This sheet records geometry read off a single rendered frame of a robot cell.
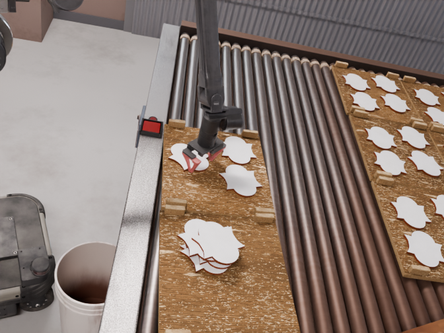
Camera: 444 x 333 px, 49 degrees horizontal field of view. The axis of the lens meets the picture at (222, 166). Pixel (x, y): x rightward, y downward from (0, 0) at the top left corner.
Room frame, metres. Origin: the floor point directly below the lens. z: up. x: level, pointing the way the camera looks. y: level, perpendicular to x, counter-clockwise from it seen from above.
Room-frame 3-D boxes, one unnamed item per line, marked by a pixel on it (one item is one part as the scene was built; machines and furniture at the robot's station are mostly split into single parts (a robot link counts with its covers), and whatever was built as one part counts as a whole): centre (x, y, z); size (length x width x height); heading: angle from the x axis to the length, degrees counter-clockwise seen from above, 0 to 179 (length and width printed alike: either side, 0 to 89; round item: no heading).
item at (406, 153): (1.64, -0.66, 0.94); 0.41 x 0.35 x 0.04; 10
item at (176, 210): (0.97, 0.10, 0.95); 0.06 x 0.02 x 0.03; 106
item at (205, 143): (1.21, 0.07, 1.05); 0.10 x 0.07 x 0.07; 149
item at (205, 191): (1.22, 0.02, 0.93); 0.41 x 0.35 x 0.02; 14
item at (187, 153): (1.18, 0.09, 0.98); 0.07 x 0.07 x 0.09; 59
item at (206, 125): (1.21, 0.06, 1.12); 0.07 x 0.06 x 0.07; 124
